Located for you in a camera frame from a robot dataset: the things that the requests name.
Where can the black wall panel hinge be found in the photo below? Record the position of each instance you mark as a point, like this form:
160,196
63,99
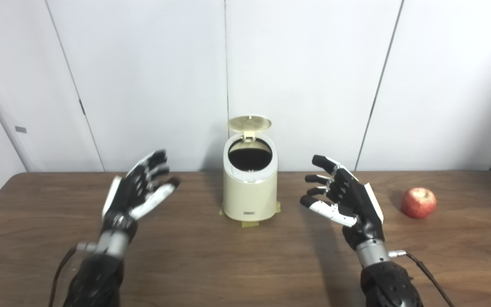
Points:
82,107

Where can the cream round bin lid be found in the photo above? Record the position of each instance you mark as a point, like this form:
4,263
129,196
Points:
249,123

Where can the cream-colored bin body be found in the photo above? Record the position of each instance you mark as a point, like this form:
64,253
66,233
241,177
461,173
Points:
249,198

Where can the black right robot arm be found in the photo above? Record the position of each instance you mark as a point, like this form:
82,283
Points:
388,283

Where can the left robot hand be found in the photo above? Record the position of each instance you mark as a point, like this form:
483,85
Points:
128,198

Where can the small gray wall label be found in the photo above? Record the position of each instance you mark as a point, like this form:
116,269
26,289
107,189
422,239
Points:
20,129

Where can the red apple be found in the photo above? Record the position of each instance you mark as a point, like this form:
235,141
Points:
418,203

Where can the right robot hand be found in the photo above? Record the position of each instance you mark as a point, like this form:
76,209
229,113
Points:
354,200

